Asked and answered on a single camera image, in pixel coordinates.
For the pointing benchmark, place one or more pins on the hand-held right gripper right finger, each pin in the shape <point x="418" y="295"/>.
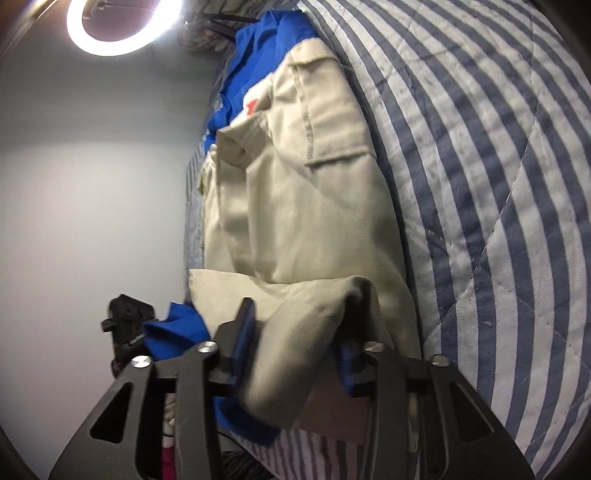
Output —
<point x="347" y="374"/>

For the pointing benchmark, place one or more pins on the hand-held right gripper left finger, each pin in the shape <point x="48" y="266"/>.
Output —
<point x="242" y="337"/>

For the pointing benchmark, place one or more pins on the beige and blue work jacket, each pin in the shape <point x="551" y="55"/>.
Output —
<point x="300" y="207"/>

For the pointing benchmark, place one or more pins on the pink cloth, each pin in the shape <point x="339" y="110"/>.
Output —
<point x="168" y="461"/>

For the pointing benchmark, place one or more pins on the blue white striped quilt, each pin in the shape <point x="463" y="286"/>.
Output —
<point x="485" y="184"/>

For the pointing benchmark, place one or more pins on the black stand legs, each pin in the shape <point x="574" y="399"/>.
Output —
<point x="221" y="21"/>

